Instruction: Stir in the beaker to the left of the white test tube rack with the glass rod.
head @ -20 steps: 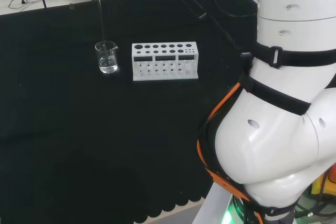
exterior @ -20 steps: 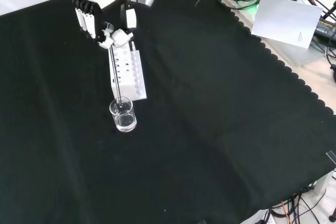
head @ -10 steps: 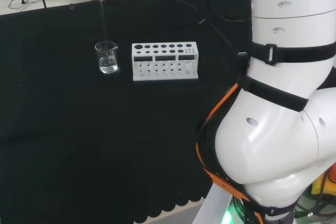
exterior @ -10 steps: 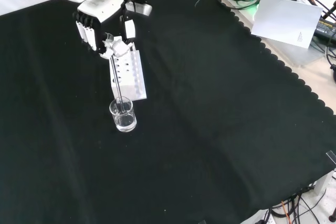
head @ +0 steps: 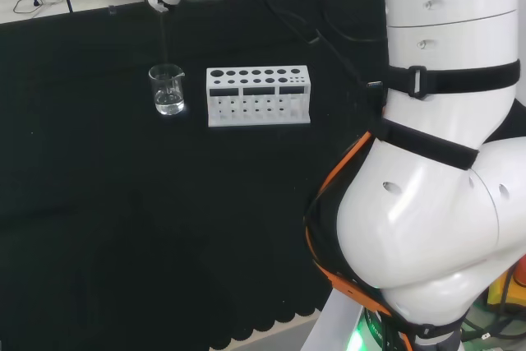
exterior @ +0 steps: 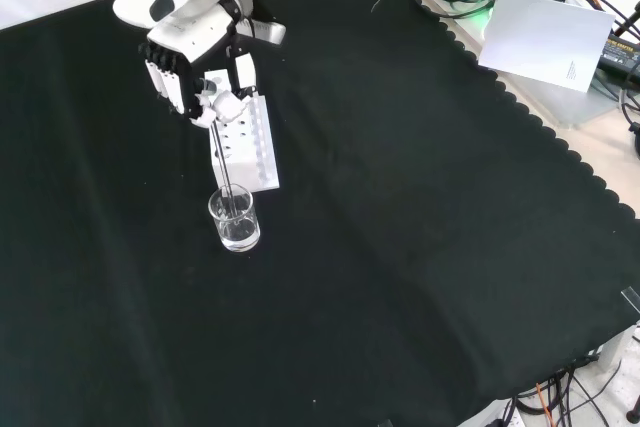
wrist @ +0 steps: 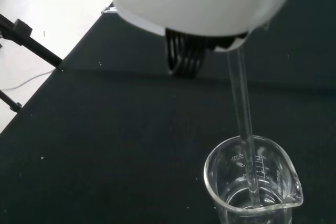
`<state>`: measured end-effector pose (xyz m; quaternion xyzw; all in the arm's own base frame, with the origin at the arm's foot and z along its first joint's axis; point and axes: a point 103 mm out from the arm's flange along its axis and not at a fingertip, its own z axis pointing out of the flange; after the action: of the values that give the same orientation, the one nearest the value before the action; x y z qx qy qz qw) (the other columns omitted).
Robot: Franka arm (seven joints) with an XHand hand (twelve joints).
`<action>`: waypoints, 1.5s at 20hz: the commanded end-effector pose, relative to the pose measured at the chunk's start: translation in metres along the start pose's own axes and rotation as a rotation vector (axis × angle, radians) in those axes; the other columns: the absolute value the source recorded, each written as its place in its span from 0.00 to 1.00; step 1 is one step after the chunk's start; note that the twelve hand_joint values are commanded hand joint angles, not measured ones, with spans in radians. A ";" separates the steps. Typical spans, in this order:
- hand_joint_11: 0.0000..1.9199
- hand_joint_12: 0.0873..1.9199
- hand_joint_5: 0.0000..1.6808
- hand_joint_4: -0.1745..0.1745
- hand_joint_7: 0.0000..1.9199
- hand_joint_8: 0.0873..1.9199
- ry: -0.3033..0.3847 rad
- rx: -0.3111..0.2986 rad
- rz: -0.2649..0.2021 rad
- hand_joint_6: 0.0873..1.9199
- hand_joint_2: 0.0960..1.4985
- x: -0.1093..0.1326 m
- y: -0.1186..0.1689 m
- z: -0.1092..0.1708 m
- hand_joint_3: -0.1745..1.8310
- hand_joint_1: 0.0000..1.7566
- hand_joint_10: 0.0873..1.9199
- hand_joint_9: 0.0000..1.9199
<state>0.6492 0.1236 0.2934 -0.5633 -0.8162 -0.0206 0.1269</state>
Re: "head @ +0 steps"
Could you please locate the clear glass beaker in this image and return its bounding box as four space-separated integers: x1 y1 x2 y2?
148 63 187 117

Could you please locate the orange cable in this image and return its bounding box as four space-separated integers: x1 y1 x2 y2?
304 131 414 351

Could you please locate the black bench cloth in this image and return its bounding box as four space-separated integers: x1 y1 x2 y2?
0 0 392 351

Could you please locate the black cable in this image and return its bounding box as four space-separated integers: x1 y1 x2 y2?
293 0 390 93
255 0 321 45

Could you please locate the white test tube rack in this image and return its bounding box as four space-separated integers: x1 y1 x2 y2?
205 65 312 128

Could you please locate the yellow stop button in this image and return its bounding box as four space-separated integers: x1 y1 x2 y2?
487 255 526 316

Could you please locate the clear glass rod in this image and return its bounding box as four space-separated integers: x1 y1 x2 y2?
161 8 170 76

